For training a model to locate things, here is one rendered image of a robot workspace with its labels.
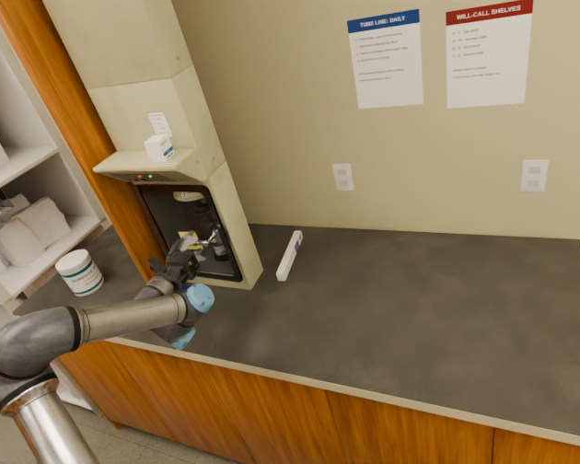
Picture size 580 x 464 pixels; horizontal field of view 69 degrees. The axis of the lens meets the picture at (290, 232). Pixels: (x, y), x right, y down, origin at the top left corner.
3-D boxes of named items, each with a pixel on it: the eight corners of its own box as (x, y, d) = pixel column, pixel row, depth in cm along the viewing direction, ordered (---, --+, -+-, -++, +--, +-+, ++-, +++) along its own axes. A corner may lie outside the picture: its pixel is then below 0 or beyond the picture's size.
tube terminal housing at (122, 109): (212, 242, 186) (138, 63, 143) (278, 247, 172) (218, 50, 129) (180, 281, 168) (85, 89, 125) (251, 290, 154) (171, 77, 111)
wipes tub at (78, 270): (89, 273, 187) (72, 248, 179) (110, 276, 182) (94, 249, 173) (67, 295, 178) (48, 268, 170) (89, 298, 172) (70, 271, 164)
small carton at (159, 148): (161, 154, 125) (153, 134, 121) (175, 153, 123) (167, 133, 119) (151, 162, 121) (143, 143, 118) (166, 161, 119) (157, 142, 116)
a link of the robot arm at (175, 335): (194, 337, 113) (161, 312, 112) (176, 357, 119) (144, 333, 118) (206, 319, 120) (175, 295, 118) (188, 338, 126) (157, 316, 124)
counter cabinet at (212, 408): (183, 334, 278) (122, 223, 228) (546, 404, 191) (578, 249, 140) (116, 429, 231) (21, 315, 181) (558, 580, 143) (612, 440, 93)
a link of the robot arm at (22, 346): (-5, 299, 78) (206, 273, 115) (-18, 330, 84) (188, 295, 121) (10, 356, 73) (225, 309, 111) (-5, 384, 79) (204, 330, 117)
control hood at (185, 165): (129, 178, 142) (116, 151, 136) (209, 178, 128) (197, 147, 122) (106, 196, 134) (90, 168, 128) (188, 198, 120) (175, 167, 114)
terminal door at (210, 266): (178, 272, 165) (133, 183, 142) (244, 282, 151) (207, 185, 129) (176, 273, 164) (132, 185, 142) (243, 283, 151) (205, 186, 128)
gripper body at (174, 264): (203, 268, 134) (181, 295, 125) (181, 265, 137) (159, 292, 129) (194, 249, 129) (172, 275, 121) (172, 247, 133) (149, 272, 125)
